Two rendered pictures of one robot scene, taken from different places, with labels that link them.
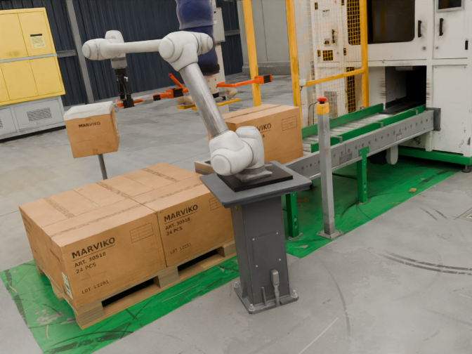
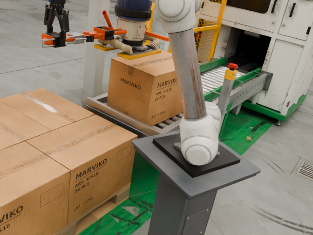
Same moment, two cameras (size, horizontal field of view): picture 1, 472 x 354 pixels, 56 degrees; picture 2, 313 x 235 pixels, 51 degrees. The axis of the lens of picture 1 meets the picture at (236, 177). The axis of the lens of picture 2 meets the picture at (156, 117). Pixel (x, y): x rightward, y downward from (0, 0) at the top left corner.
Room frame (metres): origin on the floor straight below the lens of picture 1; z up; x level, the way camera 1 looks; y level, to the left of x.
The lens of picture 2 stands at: (1.06, 0.73, 1.64)
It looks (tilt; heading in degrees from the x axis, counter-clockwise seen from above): 26 degrees down; 336
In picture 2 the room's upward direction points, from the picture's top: 10 degrees clockwise
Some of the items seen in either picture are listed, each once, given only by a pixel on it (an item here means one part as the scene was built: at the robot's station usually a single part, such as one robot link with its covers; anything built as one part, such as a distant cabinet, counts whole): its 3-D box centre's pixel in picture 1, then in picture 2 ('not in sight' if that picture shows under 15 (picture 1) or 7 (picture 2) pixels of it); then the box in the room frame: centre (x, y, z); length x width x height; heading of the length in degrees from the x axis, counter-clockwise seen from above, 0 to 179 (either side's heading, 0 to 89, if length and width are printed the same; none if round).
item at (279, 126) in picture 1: (255, 138); (153, 85); (3.31, -0.19, 0.75); 0.60 x 0.40 x 0.40; 123
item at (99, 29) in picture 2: (174, 93); (103, 33); (2.92, 0.33, 1.21); 0.10 x 0.08 x 0.06; 37
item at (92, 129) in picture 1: (93, 128); not in sight; (4.28, 1.32, 0.82); 0.60 x 0.40 x 0.40; 10
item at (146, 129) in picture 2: (221, 171); (122, 117); (3.10, 0.10, 0.58); 0.70 x 0.03 x 0.06; 36
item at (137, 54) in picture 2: (215, 102); (140, 50); (2.99, 0.07, 1.11); 0.34 x 0.10 x 0.05; 127
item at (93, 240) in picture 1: (128, 220); (15, 161); (2.96, 0.81, 0.34); 1.20 x 1.00 x 0.40; 126
